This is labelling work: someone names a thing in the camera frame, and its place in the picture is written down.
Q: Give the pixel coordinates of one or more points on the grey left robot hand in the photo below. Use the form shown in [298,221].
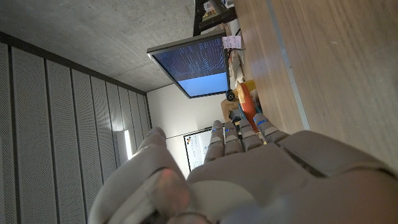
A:
[248,174]

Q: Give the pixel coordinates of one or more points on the white whiteboard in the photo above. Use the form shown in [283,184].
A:
[196,149]

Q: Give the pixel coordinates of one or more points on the colourful toy airplane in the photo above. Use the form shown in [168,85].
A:
[247,102]

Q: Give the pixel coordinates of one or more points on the black computer monitor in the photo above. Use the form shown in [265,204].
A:
[192,65]

